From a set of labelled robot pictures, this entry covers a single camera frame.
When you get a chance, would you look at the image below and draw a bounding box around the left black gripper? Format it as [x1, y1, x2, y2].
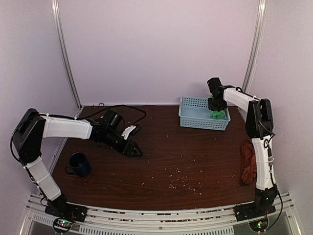
[103, 129, 143, 157]

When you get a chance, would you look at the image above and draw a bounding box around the green towel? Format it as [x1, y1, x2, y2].
[210, 110, 225, 120]

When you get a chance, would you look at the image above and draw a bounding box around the brown towel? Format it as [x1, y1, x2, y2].
[240, 139, 257, 185]

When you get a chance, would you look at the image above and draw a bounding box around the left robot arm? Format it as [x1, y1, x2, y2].
[10, 108, 143, 217]

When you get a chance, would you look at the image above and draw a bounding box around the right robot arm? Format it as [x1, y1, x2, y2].
[207, 77, 278, 216]

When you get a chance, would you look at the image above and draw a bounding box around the light blue plastic basket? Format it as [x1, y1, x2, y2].
[179, 96, 231, 131]

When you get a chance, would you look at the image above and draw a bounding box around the dark blue mug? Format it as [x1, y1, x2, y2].
[65, 152, 91, 177]

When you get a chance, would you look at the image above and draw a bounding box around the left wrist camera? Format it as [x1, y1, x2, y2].
[121, 124, 142, 140]

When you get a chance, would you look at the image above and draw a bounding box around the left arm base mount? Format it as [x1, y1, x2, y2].
[45, 203, 88, 222]

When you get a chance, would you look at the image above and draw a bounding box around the right aluminium frame post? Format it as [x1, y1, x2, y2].
[242, 0, 267, 93]

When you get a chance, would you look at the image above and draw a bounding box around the aluminium frame post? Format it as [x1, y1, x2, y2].
[51, 0, 82, 109]
[242, 0, 267, 93]

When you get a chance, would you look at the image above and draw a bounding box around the aluminium front rail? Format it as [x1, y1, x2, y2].
[18, 193, 303, 235]

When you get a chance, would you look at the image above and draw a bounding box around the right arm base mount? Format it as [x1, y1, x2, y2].
[233, 202, 276, 221]

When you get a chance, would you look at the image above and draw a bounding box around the left aluminium frame post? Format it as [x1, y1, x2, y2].
[51, 0, 82, 109]

